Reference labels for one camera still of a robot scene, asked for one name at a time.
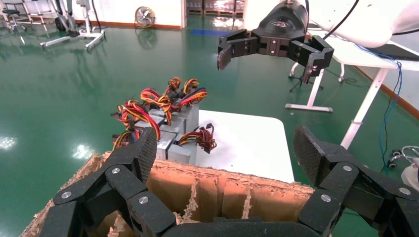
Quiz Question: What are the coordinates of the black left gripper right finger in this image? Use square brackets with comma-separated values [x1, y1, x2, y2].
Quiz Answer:
[292, 125, 419, 237]

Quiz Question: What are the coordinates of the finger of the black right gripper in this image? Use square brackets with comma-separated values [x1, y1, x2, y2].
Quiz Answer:
[217, 29, 259, 71]
[288, 35, 335, 85]

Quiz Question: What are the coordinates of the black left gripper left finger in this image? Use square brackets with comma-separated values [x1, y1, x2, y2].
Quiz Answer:
[39, 126, 177, 237]

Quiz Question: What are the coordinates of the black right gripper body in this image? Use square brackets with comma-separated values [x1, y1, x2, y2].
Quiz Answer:
[251, 1, 312, 57]

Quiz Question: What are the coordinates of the black tripod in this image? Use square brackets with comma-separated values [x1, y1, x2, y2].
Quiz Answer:
[289, 62, 325, 93]

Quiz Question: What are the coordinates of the white desk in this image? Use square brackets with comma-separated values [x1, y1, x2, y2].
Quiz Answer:
[285, 29, 419, 150]

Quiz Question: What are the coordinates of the white wheeled base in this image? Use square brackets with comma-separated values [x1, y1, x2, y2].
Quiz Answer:
[387, 145, 419, 194]

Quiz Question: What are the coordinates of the black flat panel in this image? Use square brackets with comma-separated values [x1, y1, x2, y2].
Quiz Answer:
[370, 40, 419, 62]

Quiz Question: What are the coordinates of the yellow floor fan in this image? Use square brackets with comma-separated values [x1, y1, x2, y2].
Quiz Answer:
[134, 6, 157, 30]

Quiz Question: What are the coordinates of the brown cardboard divider box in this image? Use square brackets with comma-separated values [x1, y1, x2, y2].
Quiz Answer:
[19, 152, 315, 237]

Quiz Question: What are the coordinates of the white metal floor stand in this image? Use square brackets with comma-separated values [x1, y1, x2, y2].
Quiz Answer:
[40, 0, 106, 51]

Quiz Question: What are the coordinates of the black wheeled machine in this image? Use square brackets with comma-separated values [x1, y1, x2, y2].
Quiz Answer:
[54, 0, 81, 35]

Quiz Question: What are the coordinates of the black stool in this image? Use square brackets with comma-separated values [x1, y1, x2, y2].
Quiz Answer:
[1, 9, 28, 33]

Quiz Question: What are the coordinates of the long black arm cable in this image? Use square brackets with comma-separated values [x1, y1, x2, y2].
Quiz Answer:
[322, 0, 361, 40]

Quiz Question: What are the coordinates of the silver power supply with wires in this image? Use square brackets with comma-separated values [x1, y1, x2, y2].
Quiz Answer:
[140, 77, 183, 126]
[170, 104, 200, 135]
[111, 99, 165, 152]
[165, 123, 217, 166]
[156, 130, 180, 161]

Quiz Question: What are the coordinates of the blue cable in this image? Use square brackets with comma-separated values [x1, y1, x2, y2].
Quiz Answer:
[355, 44, 403, 174]

